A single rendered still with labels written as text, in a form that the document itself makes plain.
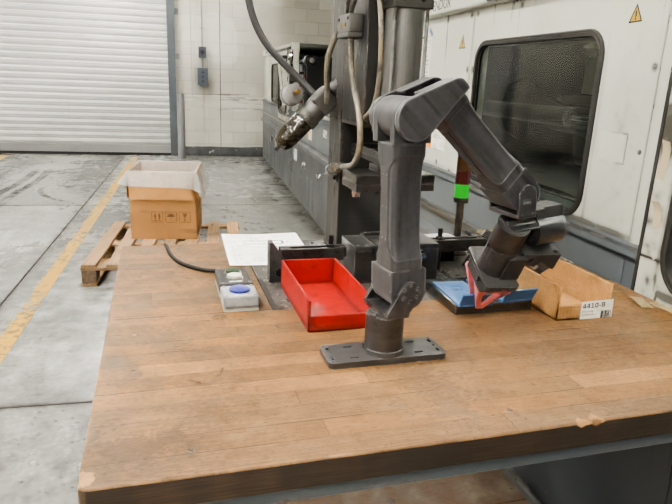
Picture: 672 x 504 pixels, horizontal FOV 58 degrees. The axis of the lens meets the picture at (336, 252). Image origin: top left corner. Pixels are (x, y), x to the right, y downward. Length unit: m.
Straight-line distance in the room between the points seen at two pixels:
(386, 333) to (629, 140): 0.94
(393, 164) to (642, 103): 0.90
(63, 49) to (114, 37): 0.78
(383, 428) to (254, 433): 0.17
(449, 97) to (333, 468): 0.53
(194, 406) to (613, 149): 1.27
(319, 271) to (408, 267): 0.41
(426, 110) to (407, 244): 0.20
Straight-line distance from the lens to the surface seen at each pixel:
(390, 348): 0.98
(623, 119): 1.72
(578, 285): 1.38
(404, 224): 0.93
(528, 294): 1.27
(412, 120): 0.88
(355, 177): 1.29
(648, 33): 1.70
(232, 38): 10.50
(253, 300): 1.17
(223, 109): 10.49
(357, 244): 1.34
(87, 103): 10.55
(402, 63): 1.31
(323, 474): 0.78
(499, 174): 1.00
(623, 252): 1.64
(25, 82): 10.72
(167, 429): 0.83
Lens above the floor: 1.33
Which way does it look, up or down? 16 degrees down
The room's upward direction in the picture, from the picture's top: 2 degrees clockwise
